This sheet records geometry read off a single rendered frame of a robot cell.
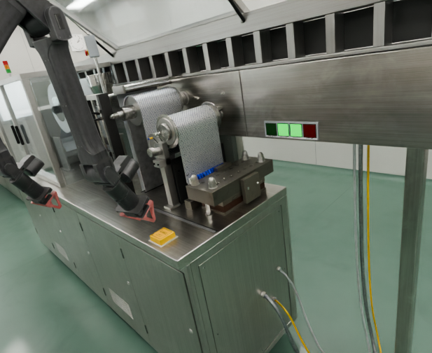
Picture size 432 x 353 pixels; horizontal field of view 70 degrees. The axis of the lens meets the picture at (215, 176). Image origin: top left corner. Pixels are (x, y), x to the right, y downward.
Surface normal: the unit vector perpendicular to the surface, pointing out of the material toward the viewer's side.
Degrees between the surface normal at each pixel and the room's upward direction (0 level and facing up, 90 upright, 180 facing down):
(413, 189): 90
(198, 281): 90
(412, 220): 90
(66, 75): 90
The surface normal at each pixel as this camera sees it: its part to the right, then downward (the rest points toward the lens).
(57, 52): 0.87, 0.22
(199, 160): 0.70, 0.14
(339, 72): -0.69, 0.36
